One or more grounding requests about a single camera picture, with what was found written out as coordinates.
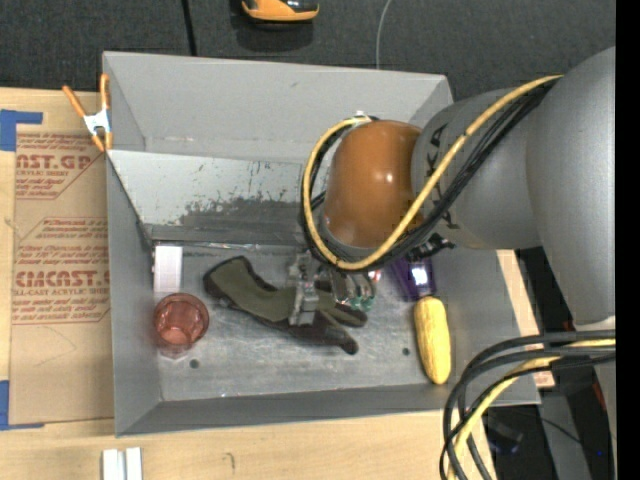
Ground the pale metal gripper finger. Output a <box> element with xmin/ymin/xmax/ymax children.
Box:
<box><xmin>289</xmin><ymin>290</ymin><xmax>306</xmax><ymax>327</ymax></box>
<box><xmin>303</xmin><ymin>290</ymin><xmax>321</xmax><ymax>326</ymax></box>

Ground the olive and brown glove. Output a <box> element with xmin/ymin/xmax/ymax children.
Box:
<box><xmin>202</xmin><ymin>255</ymin><xmax>370</xmax><ymax>357</ymax></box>

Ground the pink clear cup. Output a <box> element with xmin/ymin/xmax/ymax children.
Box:
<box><xmin>152</xmin><ymin>292</ymin><xmax>211</xmax><ymax>355</ymax></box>

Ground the grey metal bin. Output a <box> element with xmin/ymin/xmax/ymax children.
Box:
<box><xmin>101</xmin><ymin>51</ymin><xmax>544</xmax><ymax>438</ymax></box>

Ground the purple box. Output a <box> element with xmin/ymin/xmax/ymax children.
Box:
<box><xmin>389</xmin><ymin>256</ymin><xmax>437</xmax><ymax>303</ymax></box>

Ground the white flat block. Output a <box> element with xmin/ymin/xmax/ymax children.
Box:
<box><xmin>153</xmin><ymin>245</ymin><xmax>184</xmax><ymax>295</ymax></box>

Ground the brown cardboard board, red print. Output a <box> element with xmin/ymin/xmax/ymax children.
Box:
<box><xmin>0</xmin><ymin>86</ymin><xmax>117</xmax><ymax>430</ymax></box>

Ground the yellow toy corn cob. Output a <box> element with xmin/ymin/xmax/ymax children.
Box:
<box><xmin>412</xmin><ymin>295</ymin><xmax>453</xmax><ymax>386</ymax></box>

